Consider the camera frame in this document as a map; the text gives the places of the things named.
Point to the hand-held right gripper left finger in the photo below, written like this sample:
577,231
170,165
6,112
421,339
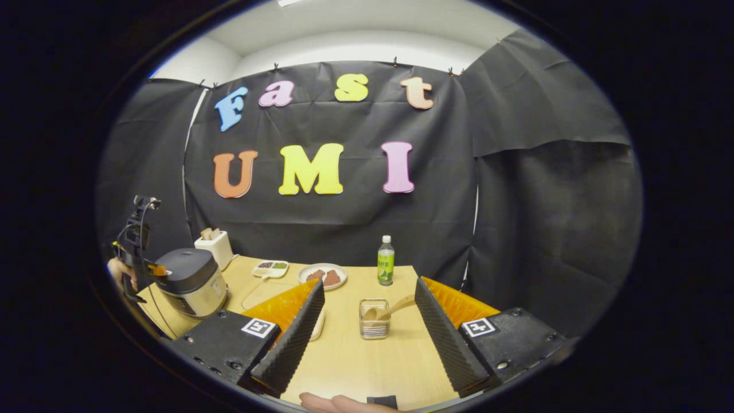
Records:
295,338

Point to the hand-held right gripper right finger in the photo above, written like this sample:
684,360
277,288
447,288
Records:
444,338

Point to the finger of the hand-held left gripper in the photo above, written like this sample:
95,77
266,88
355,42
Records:
157,270

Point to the white rice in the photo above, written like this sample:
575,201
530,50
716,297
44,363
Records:
318,327

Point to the black silver rice cooker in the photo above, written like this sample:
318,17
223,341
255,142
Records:
192,287

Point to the wooden spoon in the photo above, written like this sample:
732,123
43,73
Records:
401,305

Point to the clear glass bowl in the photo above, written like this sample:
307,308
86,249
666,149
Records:
258,295

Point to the white round plate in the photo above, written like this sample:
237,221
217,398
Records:
304,279

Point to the white toaster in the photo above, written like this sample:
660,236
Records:
218,250

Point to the brown meat piece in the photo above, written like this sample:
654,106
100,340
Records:
332,278
315,276

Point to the white divided bean dish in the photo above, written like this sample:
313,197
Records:
270,269

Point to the green drink bottle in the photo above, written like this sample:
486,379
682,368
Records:
386,264

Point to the black backdrop cloth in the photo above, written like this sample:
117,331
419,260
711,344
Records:
344,229

